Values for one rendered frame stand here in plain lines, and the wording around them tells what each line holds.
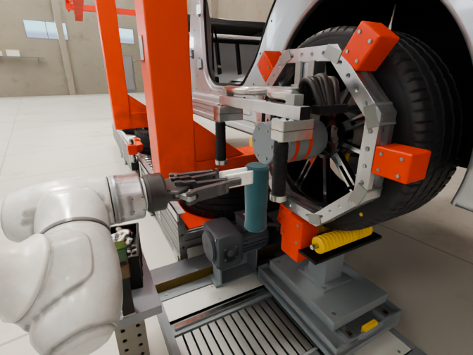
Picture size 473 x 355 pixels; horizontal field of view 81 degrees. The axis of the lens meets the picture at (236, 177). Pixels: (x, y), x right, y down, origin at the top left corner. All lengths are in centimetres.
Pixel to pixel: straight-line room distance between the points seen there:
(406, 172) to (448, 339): 103
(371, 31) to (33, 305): 78
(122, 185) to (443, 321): 151
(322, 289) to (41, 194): 103
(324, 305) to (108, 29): 279
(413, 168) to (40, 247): 69
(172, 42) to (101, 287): 94
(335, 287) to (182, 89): 101
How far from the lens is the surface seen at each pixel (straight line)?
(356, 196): 80
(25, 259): 40
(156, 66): 114
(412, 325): 160
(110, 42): 307
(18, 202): 53
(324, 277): 125
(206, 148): 125
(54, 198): 50
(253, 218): 104
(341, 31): 94
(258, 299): 141
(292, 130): 64
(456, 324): 171
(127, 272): 77
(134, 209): 52
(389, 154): 73
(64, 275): 39
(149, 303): 87
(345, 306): 122
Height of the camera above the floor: 104
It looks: 20 degrees down
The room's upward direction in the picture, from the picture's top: straight up
